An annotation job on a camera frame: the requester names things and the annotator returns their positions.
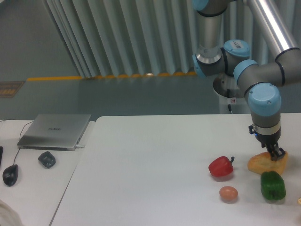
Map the black computer mouse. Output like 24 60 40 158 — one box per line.
2 164 19 187

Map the black mouse cable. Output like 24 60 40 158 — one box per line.
0 118 35 166

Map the small black plastic object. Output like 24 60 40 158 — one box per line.
38 151 56 169

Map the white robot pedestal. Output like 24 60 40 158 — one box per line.
213 73 250 114

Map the black pedestal cable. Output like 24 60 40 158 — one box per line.
226 88 234 114

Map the green bell pepper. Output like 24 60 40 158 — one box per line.
261 171 286 201

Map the red bell pepper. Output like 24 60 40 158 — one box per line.
208 156 235 177

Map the triangular golden bread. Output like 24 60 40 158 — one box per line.
247 152 288 175

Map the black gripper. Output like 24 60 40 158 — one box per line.
248 125 285 161

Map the black device at edge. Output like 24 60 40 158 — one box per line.
0 146 4 167

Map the white side table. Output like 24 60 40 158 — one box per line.
0 120 95 226

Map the white corrugated folding screen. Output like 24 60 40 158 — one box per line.
41 0 301 79

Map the brown egg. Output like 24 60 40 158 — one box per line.
219 186 238 201

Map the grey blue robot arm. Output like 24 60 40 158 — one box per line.
192 0 301 161

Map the silver laptop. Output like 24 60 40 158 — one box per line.
17 114 91 151

